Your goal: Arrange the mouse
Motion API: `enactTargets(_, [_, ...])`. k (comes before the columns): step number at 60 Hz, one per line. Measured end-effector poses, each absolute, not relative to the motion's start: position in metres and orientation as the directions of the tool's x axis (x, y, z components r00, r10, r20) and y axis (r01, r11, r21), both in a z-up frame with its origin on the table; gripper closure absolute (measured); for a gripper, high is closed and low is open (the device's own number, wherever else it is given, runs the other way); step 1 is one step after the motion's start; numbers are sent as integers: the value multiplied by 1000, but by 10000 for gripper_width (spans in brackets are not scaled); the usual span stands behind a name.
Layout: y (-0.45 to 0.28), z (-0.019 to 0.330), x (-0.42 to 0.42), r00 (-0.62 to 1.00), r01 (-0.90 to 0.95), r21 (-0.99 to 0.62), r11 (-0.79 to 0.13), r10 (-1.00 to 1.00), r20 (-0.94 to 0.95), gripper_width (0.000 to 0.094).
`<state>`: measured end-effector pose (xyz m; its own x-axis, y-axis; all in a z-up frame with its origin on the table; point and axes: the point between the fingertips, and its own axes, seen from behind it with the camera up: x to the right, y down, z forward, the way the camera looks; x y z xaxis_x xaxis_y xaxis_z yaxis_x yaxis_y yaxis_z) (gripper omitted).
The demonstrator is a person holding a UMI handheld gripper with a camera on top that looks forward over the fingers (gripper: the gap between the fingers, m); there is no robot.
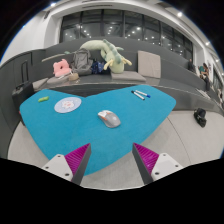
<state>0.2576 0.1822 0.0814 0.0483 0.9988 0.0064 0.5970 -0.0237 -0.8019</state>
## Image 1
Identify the small green object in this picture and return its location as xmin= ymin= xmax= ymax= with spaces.
xmin=38 ymin=96 xmax=49 ymax=102

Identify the grey flat cushion left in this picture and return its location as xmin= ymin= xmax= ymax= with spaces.
xmin=32 ymin=78 xmax=48 ymax=91

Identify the grey flat seat cushion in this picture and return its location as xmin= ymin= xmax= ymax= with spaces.
xmin=111 ymin=71 xmax=146 ymax=82

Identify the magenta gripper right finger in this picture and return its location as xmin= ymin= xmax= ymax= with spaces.
xmin=132 ymin=143 xmax=183 ymax=185

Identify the dark blue bag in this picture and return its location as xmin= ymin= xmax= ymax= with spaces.
xmin=91 ymin=61 xmax=105 ymax=74

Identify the teal table cloth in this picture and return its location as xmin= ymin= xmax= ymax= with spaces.
xmin=20 ymin=85 xmax=176 ymax=175

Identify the seated person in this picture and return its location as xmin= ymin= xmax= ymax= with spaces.
xmin=198 ymin=64 xmax=210 ymax=91

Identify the pink plush toy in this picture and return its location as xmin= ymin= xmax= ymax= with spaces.
xmin=53 ymin=59 xmax=71 ymax=77

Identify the green dragon plush toy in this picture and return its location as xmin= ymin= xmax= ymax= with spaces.
xmin=81 ymin=39 xmax=132 ymax=74

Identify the white marker black cap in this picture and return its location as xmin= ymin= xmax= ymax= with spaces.
xmin=131 ymin=91 xmax=145 ymax=100

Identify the round light blue mouse pad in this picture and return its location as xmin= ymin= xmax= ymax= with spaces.
xmin=54 ymin=97 xmax=82 ymax=113

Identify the white marker blue cap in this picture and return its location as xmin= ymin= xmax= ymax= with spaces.
xmin=134 ymin=90 xmax=151 ymax=98

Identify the grey backpack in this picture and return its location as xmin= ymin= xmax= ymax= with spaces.
xmin=71 ymin=48 xmax=93 ymax=76

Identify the black bag on floor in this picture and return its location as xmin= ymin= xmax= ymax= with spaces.
xmin=194 ymin=108 xmax=207 ymax=128

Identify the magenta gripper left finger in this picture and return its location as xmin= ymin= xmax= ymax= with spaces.
xmin=42 ymin=143 xmax=91 ymax=185

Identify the grey upright cushion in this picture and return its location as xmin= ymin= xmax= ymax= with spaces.
xmin=138 ymin=51 xmax=161 ymax=78

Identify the grey orange computer mouse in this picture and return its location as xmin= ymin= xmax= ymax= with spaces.
xmin=98 ymin=110 xmax=121 ymax=128

